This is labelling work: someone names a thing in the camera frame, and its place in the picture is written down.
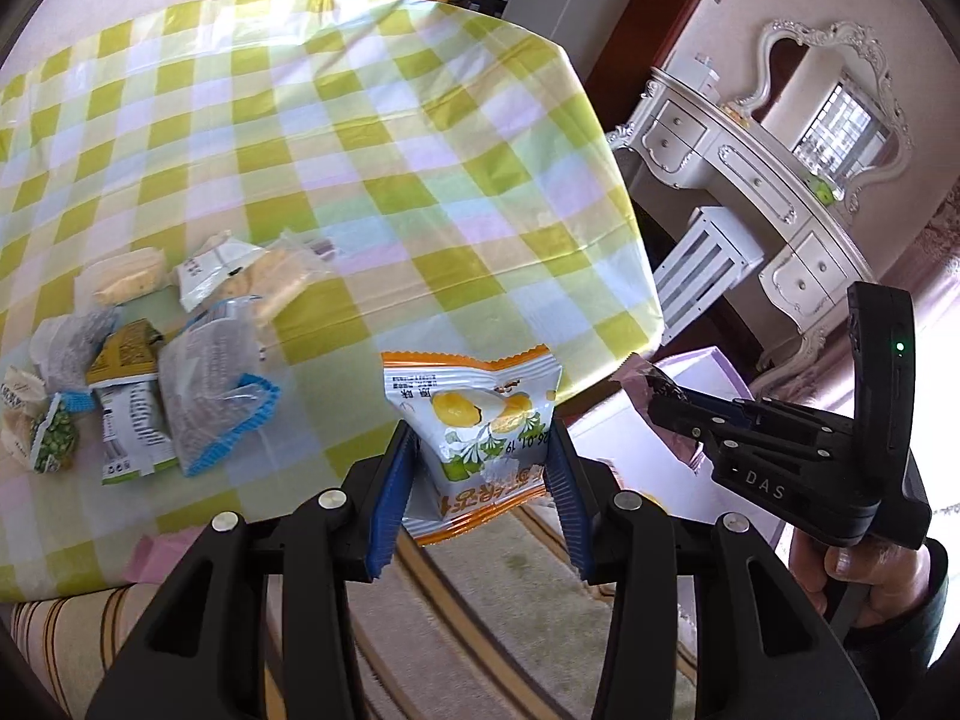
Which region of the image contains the white slatted stool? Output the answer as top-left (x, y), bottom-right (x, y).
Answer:
top-left (651, 205), bottom-right (767, 344)

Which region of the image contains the small white box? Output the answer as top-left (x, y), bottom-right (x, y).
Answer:
top-left (688, 51), bottom-right (726, 92)

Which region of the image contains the ornate white mirror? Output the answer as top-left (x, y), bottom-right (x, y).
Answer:
top-left (730, 17), bottom-right (917, 220)

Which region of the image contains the white ornate dressing table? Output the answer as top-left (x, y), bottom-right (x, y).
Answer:
top-left (602, 66), bottom-right (880, 374)

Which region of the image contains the orange white snack packet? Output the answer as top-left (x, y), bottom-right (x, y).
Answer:
top-left (379, 343), bottom-right (565, 548)

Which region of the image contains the clear pale biscuit packet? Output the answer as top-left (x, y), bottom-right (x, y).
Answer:
top-left (77, 250), bottom-right (171, 310)

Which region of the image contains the dark grain cake packet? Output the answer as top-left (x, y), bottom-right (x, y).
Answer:
top-left (28, 306), bottom-right (122, 415)
top-left (156, 298), bottom-right (284, 479)

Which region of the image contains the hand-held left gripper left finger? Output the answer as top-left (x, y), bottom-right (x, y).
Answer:
top-left (86, 420), bottom-right (417, 720)

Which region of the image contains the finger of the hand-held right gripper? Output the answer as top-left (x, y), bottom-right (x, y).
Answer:
top-left (655, 367), bottom-right (752, 422)
top-left (645, 388), bottom-right (752, 464)

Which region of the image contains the white green snack packet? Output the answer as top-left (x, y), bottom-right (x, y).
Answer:
top-left (85, 317), bottom-right (179, 486)

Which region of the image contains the white box purple rim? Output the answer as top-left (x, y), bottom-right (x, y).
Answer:
top-left (564, 345), bottom-right (752, 537)

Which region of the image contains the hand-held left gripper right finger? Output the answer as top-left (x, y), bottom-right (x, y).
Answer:
top-left (544, 435), bottom-right (865, 720)

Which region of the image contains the small green pack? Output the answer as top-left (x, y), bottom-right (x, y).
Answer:
top-left (805, 171), bottom-right (846, 205)

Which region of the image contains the person's right hand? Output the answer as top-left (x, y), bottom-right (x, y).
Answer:
top-left (787, 522), bottom-right (931, 631)

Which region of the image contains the small white snack packet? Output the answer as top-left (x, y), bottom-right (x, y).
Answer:
top-left (172, 235), bottom-right (265, 314)

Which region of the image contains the striped beige towel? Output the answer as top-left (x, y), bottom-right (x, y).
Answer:
top-left (9, 506), bottom-right (702, 720)

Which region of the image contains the green checked tablecloth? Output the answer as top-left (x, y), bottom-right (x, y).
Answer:
top-left (0, 0), bottom-right (667, 605)

